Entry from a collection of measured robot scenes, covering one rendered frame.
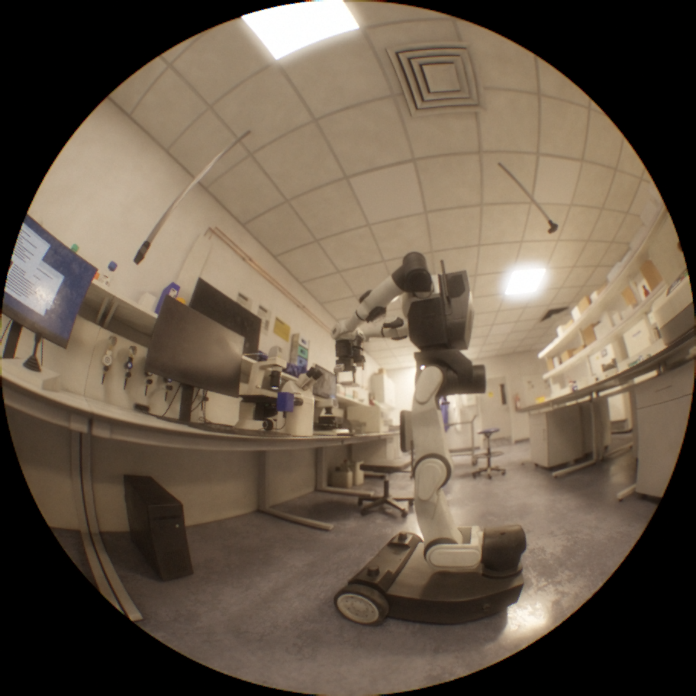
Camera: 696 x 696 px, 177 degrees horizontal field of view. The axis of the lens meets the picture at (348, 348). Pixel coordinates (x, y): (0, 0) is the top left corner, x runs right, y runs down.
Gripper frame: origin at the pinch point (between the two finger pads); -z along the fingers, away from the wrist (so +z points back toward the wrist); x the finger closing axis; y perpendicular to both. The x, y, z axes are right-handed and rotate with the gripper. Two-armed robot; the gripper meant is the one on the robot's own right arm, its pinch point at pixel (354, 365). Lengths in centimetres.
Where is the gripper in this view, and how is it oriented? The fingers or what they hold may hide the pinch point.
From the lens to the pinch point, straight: 130.2
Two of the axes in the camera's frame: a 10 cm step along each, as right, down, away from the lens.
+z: 0.9, -8.4, 5.3
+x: -9.3, 1.3, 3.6
